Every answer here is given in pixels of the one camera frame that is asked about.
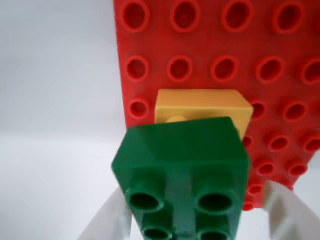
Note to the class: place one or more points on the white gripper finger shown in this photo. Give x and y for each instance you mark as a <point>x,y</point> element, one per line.
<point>287,215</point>
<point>107,220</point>

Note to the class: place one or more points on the green lego brick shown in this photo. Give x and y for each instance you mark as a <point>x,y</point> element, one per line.
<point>185,155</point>

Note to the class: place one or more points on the yellow lego brick brick-pattern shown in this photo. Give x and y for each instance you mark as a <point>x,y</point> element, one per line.
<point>200,103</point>

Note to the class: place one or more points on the red lego baseplate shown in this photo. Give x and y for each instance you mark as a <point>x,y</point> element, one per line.
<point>205,42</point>

